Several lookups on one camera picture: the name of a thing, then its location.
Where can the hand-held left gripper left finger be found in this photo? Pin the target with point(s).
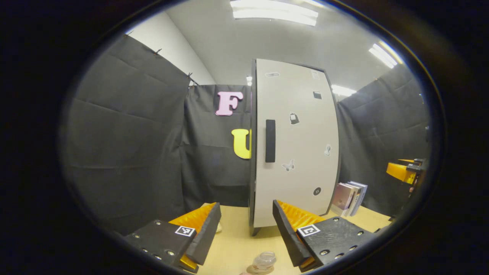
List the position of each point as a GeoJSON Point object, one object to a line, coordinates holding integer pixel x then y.
{"type": "Point", "coordinates": [208, 233]}

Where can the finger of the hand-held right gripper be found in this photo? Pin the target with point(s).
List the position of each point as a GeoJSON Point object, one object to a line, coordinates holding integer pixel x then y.
{"type": "Point", "coordinates": [401, 172]}

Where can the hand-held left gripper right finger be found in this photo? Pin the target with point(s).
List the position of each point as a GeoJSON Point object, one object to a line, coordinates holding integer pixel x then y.
{"type": "Point", "coordinates": [286, 236]}

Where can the clear plastic bottle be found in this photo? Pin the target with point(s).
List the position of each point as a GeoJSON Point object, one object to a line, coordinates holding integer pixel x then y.
{"type": "Point", "coordinates": [264, 261]}

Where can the dark grey cabinet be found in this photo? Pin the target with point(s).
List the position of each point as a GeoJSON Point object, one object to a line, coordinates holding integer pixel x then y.
{"type": "Point", "coordinates": [252, 191]}

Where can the blue grey book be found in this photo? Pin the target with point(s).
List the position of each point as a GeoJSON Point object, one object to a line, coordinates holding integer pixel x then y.
{"type": "Point", "coordinates": [363, 194]}

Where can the white book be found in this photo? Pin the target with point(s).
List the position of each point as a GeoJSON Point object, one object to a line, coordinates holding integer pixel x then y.
{"type": "Point", "coordinates": [357, 198]}

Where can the purple cover book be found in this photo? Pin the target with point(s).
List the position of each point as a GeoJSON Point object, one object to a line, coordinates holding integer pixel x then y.
{"type": "Point", "coordinates": [342, 196]}

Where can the ceiling light panel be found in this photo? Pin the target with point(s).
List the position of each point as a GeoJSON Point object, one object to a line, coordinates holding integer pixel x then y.
{"type": "Point", "coordinates": [386, 55]}
{"type": "Point", "coordinates": [273, 13]}
{"type": "Point", "coordinates": [249, 81]}
{"type": "Point", "coordinates": [343, 90]}

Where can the black backdrop cloth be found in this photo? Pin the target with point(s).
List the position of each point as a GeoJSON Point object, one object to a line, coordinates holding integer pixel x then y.
{"type": "Point", "coordinates": [126, 133]}

